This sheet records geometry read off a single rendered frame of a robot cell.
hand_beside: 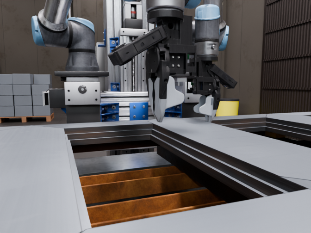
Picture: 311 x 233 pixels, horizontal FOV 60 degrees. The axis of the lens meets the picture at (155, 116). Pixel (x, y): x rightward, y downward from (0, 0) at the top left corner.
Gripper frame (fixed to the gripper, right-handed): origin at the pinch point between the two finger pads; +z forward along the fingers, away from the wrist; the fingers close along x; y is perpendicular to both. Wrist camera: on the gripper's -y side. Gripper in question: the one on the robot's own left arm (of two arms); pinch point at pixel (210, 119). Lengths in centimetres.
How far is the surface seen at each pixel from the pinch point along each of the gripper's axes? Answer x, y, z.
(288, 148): 36.9, 5.4, 0.6
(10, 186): 40, 53, 0
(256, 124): -2.2, -20.6, 3.2
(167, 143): 11.6, 20.3, 3.8
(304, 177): 50, 16, 1
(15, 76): -678, 141, -27
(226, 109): -346, -247, 39
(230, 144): 29.6, 13.6, 0.6
